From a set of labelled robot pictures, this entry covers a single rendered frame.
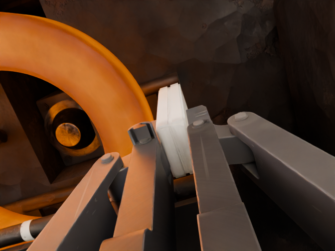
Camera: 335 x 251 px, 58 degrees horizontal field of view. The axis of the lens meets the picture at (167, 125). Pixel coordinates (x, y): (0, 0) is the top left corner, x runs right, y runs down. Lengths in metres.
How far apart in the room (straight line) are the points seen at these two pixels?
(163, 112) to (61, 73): 0.07
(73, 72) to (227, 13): 0.13
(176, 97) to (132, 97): 0.03
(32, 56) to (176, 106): 0.09
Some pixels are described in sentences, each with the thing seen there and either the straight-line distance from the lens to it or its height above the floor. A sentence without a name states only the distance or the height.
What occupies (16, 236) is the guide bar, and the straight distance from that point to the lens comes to 0.22.
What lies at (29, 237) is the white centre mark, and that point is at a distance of 0.22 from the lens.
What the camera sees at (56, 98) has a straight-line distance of 0.31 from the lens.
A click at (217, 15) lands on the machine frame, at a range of 0.25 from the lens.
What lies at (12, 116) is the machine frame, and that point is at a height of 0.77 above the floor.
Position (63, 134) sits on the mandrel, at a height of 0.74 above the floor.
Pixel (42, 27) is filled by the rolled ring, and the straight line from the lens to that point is 0.19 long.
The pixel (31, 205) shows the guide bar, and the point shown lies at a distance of 0.28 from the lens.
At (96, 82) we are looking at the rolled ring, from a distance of 0.18.
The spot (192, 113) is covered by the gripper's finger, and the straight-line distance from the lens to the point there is 0.17.
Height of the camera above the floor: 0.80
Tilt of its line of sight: 16 degrees down
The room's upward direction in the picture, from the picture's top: 19 degrees counter-clockwise
